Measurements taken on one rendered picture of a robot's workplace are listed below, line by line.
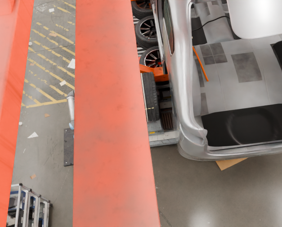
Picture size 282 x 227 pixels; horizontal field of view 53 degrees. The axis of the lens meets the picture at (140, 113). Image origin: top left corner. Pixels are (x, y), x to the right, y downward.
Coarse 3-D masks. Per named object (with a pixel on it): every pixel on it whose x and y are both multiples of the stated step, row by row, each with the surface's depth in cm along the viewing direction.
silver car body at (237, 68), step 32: (160, 0) 412; (192, 0) 298; (224, 0) 471; (256, 0) 163; (160, 32) 421; (192, 32) 442; (224, 32) 416; (256, 32) 163; (192, 64) 341; (224, 64) 375; (256, 64) 371; (192, 96) 338; (224, 96) 361; (256, 96) 360; (192, 128) 271; (224, 128) 345; (256, 128) 346
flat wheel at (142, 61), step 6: (150, 48) 473; (156, 48) 471; (144, 54) 467; (150, 54) 469; (156, 54) 480; (144, 60) 461; (150, 60) 463; (156, 60) 464; (150, 66) 458; (156, 66) 456; (156, 84) 460; (162, 84) 459
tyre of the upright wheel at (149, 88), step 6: (150, 72) 373; (144, 78) 360; (150, 78) 360; (144, 84) 356; (150, 84) 354; (144, 90) 352; (150, 90) 352; (156, 90) 353; (150, 96) 351; (156, 96) 351; (144, 102) 352; (150, 102) 353; (156, 102) 353; (150, 108) 355; (156, 108) 356; (150, 114) 362; (156, 114) 363; (150, 120) 375; (156, 120) 382
